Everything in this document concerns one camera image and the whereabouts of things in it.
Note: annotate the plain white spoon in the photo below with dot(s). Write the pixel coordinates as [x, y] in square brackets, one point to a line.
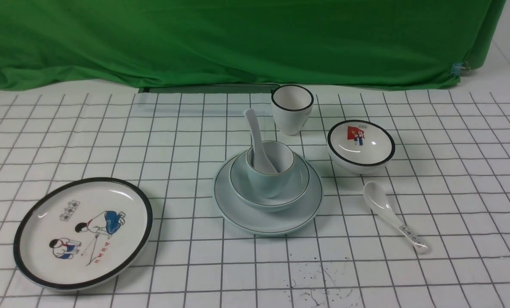
[260, 160]

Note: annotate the pale green cup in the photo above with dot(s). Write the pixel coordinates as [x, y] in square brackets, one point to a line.
[267, 183]

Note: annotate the pale green bowl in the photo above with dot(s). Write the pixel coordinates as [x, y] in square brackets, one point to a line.
[286, 194]

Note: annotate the white black-rimmed cup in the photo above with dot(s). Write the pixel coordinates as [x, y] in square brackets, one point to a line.
[291, 108]

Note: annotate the pale green plate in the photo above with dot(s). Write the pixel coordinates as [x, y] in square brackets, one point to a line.
[257, 221]

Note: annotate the black-rimmed bowl with picture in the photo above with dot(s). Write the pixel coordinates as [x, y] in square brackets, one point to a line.
[359, 146]

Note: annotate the white spoon with label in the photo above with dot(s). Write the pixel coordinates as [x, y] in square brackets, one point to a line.
[378, 202]

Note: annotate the black-rimmed plate with cartoon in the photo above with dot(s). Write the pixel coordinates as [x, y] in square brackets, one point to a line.
[83, 234]

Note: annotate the blue binder clip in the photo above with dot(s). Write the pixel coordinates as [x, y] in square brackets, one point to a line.
[459, 69]

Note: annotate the green backdrop cloth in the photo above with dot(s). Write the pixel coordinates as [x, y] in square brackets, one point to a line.
[386, 44]

